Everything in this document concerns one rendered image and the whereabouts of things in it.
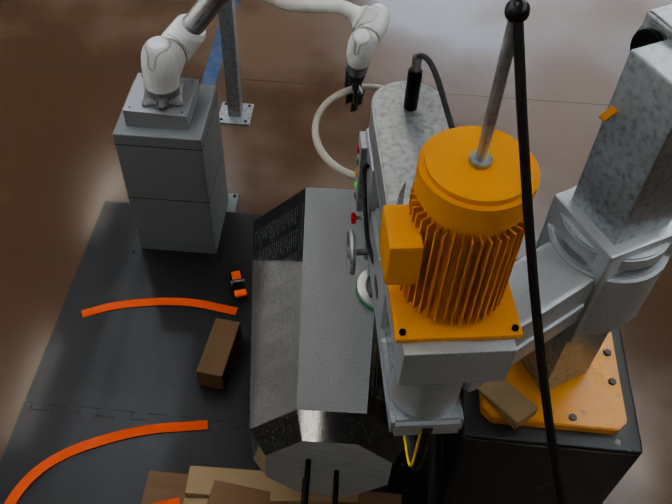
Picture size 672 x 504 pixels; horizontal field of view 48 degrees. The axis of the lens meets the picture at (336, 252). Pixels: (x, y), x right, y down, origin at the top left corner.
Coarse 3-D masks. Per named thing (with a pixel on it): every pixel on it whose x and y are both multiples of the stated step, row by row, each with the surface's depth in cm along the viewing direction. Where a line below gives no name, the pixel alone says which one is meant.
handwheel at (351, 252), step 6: (348, 234) 245; (348, 240) 248; (354, 240) 237; (348, 246) 242; (354, 246) 236; (348, 252) 241; (354, 252) 236; (360, 252) 243; (366, 252) 243; (348, 258) 243; (354, 258) 236; (348, 264) 248; (354, 264) 237; (348, 270) 246; (354, 270) 239
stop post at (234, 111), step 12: (228, 12) 408; (228, 24) 414; (228, 36) 420; (228, 48) 426; (228, 60) 432; (228, 72) 438; (228, 84) 445; (240, 84) 452; (228, 96) 452; (240, 96) 455; (228, 108) 459; (240, 108) 459; (252, 108) 470; (228, 120) 461; (240, 120) 462
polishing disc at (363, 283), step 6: (366, 270) 283; (360, 276) 281; (366, 276) 281; (360, 282) 279; (366, 282) 279; (360, 288) 277; (366, 288) 277; (360, 294) 276; (366, 294) 276; (366, 300) 274; (372, 300) 274; (372, 306) 273
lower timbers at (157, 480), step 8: (152, 472) 305; (160, 472) 305; (168, 472) 305; (152, 480) 302; (160, 480) 303; (168, 480) 303; (176, 480) 303; (184, 480) 303; (152, 488) 300; (160, 488) 300; (168, 488) 301; (176, 488) 301; (184, 488) 301; (144, 496) 298; (152, 496) 298; (160, 496) 298; (168, 496) 298; (176, 496) 299; (184, 496) 299; (360, 496) 301; (368, 496) 301; (376, 496) 301; (384, 496) 301; (392, 496) 302; (400, 496) 302
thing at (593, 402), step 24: (600, 360) 267; (528, 384) 260; (576, 384) 261; (600, 384) 261; (480, 408) 256; (552, 408) 254; (576, 408) 254; (600, 408) 255; (624, 408) 256; (600, 432) 252
